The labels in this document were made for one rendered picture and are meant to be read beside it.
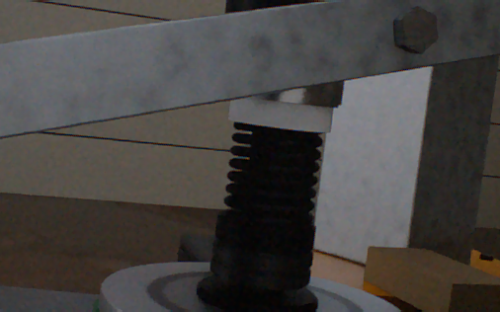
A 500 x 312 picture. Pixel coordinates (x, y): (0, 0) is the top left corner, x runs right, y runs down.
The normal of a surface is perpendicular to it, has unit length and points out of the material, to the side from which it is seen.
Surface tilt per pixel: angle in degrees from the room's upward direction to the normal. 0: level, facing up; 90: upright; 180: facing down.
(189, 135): 90
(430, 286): 90
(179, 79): 90
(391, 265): 90
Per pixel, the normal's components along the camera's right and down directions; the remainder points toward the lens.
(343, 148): -0.72, -0.05
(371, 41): 0.35, 0.09
